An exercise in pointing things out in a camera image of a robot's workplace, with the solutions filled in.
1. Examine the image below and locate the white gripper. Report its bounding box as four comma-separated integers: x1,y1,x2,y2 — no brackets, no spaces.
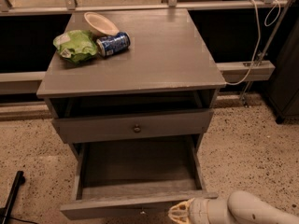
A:
168,198,232,224

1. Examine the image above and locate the grey drawer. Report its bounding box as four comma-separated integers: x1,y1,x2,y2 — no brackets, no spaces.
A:
52,109,213,144
61,135,218,220

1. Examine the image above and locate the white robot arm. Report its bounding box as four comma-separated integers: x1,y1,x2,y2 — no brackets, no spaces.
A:
168,190,299,224

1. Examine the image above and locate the grey wooden drawer cabinet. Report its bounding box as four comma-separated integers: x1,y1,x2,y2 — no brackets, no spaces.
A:
37,9,225,155

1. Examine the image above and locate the dark grey cabinet right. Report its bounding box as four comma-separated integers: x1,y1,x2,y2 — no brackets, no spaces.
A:
264,20,299,124

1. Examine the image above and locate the black stand leg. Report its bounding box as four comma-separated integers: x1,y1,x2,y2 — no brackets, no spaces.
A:
0,171,25,224

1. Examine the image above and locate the blue soda can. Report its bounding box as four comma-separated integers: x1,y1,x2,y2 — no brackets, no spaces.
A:
96,32,131,58

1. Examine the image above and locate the green chip bag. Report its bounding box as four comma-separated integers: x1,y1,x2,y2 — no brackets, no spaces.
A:
53,30,98,63

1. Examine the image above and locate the white bowl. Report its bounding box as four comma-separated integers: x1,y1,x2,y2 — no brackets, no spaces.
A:
84,12,120,36

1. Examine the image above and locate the white cable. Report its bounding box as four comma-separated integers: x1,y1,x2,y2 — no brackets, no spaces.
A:
224,0,282,87

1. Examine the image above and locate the metal railing frame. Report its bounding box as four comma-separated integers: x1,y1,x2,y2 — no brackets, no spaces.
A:
0,0,299,107

